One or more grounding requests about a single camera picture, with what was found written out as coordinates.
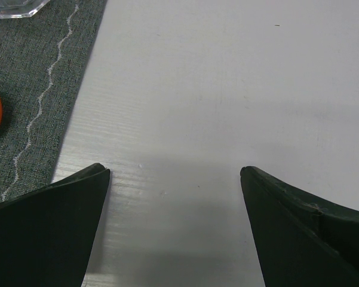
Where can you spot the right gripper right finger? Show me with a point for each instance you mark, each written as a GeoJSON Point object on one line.
{"type": "Point", "coordinates": [301, 239]}

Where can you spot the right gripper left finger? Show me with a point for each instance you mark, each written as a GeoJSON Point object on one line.
{"type": "Point", "coordinates": [46, 236]}

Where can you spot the dark grey cloth placemat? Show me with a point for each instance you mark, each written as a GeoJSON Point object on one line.
{"type": "Point", "coordinates": [42, 63]}

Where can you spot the clear plastic cup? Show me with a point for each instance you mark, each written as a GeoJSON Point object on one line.
{"type": "Point", "coordinates": [15, 9]}

